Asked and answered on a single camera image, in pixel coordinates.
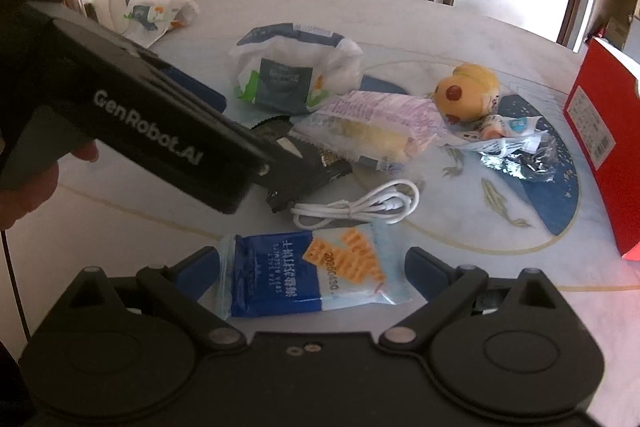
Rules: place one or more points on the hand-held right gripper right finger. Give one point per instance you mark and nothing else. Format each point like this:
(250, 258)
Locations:
(419, 268)

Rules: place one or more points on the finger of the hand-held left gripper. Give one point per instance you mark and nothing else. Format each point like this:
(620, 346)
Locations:
(295, 187)
(300, 142)

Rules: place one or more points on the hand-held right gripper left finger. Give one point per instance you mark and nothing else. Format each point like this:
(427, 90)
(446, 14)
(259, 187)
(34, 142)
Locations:
(207, 268)

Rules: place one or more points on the black snack packet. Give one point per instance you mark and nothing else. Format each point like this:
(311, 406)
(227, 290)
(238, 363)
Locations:
(339, 169)

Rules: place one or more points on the white blue plastic bag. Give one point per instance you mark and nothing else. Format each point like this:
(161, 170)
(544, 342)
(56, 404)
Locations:
(285, 77)

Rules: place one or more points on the blue white cracker packet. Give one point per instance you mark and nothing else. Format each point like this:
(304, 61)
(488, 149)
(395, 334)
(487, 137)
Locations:
(280, 272)

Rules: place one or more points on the purple white bread packet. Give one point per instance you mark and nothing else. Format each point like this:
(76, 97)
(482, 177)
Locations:
(380, 117)

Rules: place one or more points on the white chicken snack packet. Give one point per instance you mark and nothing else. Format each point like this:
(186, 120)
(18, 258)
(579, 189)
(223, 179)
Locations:
(480, 146)

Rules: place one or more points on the small orange snack packet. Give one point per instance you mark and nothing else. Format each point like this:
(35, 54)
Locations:
(487, 126)

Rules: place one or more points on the small blue white packet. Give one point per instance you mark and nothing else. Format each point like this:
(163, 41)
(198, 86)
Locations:
(517, 127)

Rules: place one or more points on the yellow plush toy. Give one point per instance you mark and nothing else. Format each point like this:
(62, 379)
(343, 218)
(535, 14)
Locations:
(465, 92)

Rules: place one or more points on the red cardboard box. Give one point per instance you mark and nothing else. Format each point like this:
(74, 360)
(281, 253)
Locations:
(610, 132)

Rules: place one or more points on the white marble desktop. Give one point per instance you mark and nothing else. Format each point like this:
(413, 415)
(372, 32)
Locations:
(150, 227)

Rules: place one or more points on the person's left hand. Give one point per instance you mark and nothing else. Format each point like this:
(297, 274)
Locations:
(30, 197)

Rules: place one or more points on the printed white plastic bag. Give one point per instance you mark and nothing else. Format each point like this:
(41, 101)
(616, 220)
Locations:
(160, 13)

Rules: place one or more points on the crumpled clear wrapper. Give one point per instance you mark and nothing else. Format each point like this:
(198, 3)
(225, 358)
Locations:
(530, 159)

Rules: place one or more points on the stacked cardboard boxes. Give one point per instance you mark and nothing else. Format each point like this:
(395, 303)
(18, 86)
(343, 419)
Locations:
(622, 32)

